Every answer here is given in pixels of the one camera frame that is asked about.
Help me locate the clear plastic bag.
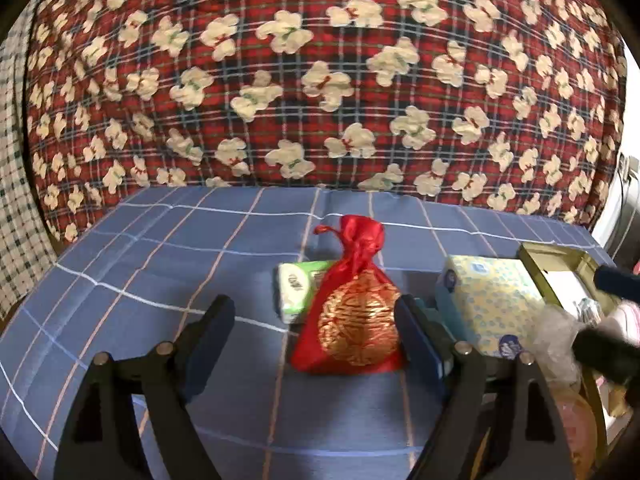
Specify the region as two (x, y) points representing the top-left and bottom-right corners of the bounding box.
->
(527, 304), (582, 387)

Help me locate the red gold drawstring pouch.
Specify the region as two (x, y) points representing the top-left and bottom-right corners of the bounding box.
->
(290, 214), (406, 375)

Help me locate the pink fluffy cloth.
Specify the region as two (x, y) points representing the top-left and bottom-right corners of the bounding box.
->
(601, 301), (640, 347)

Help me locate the gold metal tin box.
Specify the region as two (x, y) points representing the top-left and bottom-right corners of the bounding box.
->
(518, 243), (630, 466)

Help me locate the floral tissue pack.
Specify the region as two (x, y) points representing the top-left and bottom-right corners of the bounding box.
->
(435, 255), (544, 360)

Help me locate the blue plaid sheet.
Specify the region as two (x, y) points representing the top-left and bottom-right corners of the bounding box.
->
(1, 188), (608, 479)

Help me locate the cream green checked cloth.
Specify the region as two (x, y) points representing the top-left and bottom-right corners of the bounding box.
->
(0, 0), (56, 318)

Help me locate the red plaid bear blanket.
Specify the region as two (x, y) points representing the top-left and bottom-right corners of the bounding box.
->
(26, 0), (626, 244)

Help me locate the green white tissue pack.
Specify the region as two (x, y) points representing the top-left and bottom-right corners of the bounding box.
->
(277, 260), (334, 325)

